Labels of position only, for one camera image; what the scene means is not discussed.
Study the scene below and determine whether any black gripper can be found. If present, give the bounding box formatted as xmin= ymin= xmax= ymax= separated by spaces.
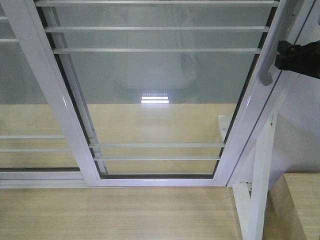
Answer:
xmin=274 ymin=40 xmax=320 ymax=79

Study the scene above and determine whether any white wooden post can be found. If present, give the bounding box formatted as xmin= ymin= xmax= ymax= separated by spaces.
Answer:
xmin=232 ymin=113 xmax=278 ymax=240

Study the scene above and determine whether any white fixed glass panel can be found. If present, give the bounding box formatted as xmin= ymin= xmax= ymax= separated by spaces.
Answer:
xmin=0 ymin=0 xmax=91 ymax=188

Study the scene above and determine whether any grey metal door handle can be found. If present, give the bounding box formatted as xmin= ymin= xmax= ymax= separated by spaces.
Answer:
xmin=257 ymin=0 xmax=298 ymax=86

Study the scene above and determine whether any white framed transparent sliding door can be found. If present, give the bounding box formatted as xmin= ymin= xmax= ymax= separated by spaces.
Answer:
xmin=0 ymin=0 xmax=316 ymax=188

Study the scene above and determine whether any white door jamb frame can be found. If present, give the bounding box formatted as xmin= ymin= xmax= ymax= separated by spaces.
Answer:
xmin=224 ymin=0 xmax=320 ymax=188

